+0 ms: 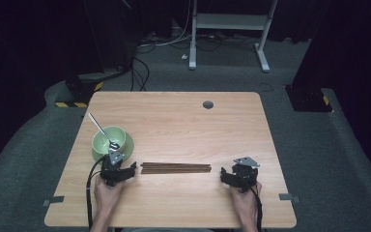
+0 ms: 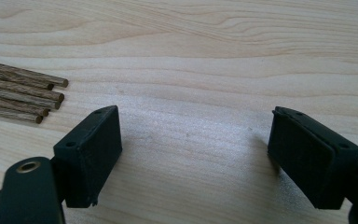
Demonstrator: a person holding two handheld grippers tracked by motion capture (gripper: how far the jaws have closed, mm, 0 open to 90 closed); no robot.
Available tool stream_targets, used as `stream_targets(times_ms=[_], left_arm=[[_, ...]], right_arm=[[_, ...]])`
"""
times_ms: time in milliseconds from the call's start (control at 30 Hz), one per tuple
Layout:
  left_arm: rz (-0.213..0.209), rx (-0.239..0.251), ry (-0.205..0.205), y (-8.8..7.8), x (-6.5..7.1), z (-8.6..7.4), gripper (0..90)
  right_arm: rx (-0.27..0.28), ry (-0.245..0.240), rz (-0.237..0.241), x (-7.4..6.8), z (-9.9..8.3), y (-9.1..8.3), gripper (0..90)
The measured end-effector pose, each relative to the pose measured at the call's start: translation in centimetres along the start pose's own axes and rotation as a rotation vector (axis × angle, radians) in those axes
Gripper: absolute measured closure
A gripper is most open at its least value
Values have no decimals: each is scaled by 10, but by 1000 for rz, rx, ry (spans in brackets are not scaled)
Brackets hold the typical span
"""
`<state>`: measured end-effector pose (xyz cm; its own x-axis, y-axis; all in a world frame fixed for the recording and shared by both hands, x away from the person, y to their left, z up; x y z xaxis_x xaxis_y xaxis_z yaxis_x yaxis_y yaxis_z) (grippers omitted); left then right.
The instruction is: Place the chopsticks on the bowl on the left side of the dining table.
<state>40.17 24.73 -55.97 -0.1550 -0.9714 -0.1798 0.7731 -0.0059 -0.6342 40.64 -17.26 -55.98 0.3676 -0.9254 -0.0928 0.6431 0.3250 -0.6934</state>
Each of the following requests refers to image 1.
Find right hand-held gripper black cable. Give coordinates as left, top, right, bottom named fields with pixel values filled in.
left=243, top=178, right=264, bottom=232

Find white floor cable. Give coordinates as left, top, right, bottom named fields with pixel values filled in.
left=137, top=13, right=195, bottom=48

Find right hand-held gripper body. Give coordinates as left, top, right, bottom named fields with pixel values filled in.
left=231, top=156, right=261, bottom=193

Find black stand base, striped tape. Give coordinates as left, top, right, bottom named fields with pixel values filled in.
left=284, top=84, right=333, bottom=113
left=55, top=71, right=105, bottom=109

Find person's right hand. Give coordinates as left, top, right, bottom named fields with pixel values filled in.
left=230, top=181, right=263, bottom=217

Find long metal spoon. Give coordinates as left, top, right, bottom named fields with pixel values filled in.
left=88, top=112, right=121, bottom=152

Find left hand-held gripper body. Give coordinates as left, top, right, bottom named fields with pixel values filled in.
left=100, top=151, right=128, bottom=188

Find green ceramic bowl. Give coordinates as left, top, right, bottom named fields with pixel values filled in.
left=91, top=125, right=128, bottom=157

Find grey tape strip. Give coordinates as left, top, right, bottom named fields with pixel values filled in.
left=43, top=195, right=66, bottom=208
left=278, top=192, right=301, bottom=204

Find left hand-held gripper black cable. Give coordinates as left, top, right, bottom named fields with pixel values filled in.
left=85, top=156, right=106, bottom=230

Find person's left hand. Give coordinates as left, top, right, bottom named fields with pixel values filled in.
left=94, top=175, right=126, bottom=217

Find hand-held gripper black cable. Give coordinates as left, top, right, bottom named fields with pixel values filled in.
left=85, top=156, right=106, bottom=230
left=243, top=178, right=264, bottom=232

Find white metal desk frame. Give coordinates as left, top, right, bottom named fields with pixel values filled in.
left=188, top=0, right=271, bottom=73

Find black floor cables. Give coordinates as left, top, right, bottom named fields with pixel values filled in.
left=129, top=32, right=151, bottom=92

